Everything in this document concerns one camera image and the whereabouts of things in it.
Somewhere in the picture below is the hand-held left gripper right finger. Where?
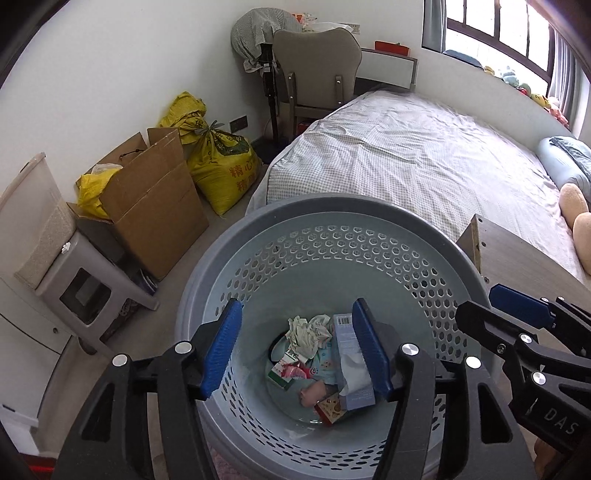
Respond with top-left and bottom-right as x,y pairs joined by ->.
352,298 -> 539,480

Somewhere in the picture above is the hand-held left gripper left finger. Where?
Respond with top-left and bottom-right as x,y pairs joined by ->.
51,298 -> 244,480

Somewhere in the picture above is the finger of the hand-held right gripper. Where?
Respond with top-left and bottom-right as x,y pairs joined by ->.
489,284 -> 591,342
455,300 -> 591,384

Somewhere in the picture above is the white tissue wad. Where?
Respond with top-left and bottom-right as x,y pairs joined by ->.
339,353 -> 372,398

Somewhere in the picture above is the long purple cardboard box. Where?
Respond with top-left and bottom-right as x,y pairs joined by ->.
331,313 -> 377,411

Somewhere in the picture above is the black elastic band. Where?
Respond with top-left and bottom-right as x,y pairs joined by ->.
268,335 -> 291,365

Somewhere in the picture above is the light blue wet wipes packet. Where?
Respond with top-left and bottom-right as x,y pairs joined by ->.
307,339 -> 345,384

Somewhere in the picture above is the small green white carton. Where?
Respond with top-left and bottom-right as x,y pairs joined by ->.
266,351 -> 301,391

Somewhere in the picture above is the printed paper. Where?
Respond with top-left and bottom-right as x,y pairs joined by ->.
286,315 -> 334,358

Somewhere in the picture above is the small red wrapper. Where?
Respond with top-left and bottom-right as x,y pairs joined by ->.
283,361 -> 315,381

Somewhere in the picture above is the grey-blue perforated plastic basket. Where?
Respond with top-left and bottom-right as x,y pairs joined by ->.
174,195 -> 504,480

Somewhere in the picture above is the light blue pillow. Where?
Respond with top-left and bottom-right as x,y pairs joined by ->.
536,136 -> 591,195

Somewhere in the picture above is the open brown cardboard box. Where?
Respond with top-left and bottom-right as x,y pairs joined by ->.
67,127 -> 211,282

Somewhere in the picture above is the printed yellow woven sack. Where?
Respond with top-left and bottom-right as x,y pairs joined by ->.
187,128 -> 264,217

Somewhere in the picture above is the bed with checked sheet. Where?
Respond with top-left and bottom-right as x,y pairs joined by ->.
245,90 -> 591,282

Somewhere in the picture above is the grey plastic stool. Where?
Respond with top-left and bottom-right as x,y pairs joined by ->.
34,230 -> 161,356

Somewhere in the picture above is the yellow plastic bag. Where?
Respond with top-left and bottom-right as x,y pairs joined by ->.
76,167 -> 123,220

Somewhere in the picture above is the row of small plush toys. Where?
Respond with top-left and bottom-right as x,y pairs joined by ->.
482,65 -> 571,127

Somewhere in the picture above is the translucent plastic storage bin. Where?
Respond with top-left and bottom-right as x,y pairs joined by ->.
0,152 -> 77,291

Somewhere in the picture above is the grey curtain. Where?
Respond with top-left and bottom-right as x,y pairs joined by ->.
422,0 -> 448,51
549,25 -> 585,130

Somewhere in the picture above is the plain yellow woven sack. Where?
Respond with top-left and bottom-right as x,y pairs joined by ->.
159,91 -> 208,145

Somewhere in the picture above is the black floor fan stand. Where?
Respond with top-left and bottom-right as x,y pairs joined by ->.
259,44 -> 289,164

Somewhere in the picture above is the blue cushion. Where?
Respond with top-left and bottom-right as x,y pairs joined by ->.
445,48 -> 481,65

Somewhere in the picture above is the white grey desk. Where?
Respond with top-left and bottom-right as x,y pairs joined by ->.
358,47 -> 419,90

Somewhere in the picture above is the grey-brown padded chair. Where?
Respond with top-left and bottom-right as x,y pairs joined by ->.
272,27 -> 363,134

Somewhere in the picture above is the grey checked cloth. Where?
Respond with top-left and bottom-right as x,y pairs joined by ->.
230,8 -> 301,72

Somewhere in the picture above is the window with dark frame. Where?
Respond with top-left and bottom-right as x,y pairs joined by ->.
422,0 -> 578,100

